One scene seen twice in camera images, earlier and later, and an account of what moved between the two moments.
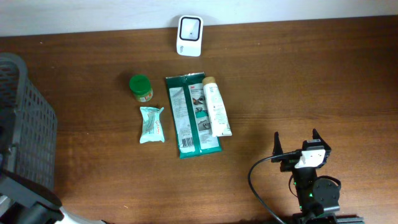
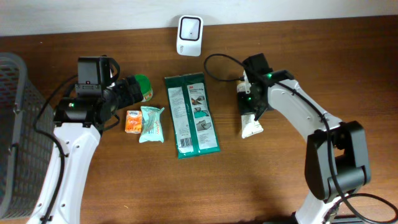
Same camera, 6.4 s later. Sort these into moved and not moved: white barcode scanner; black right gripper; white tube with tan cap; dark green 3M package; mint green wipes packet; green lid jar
Moved: black right gripper; white tube with tan cap
Not moved: white barcode scanner; dark green 3M package; green lid jar; mint green wipes packet
